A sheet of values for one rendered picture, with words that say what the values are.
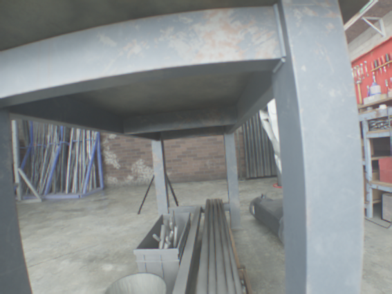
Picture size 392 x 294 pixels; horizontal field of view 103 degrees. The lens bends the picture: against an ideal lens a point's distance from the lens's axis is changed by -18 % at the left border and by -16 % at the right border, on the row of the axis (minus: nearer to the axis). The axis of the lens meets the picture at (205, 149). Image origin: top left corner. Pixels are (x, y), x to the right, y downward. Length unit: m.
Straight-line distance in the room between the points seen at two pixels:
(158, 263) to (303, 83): 0.85
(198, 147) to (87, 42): 3.71
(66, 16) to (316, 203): 0.40
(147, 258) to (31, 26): 0.84
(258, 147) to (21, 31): 3.54
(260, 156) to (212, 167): 1.03
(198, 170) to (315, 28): 3.80
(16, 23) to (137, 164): 4.02
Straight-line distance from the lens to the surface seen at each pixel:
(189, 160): 3.97
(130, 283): 0.79
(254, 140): 3.63
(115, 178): 4.53
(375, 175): 1.94
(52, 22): 0.34
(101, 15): 0.31
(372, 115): 1.71
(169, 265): 0.91
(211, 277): 0.69
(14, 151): 4.24
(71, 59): 0.33
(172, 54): 0.27
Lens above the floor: 0.64
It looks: level
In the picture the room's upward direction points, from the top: 5 degrees counter-clockwise
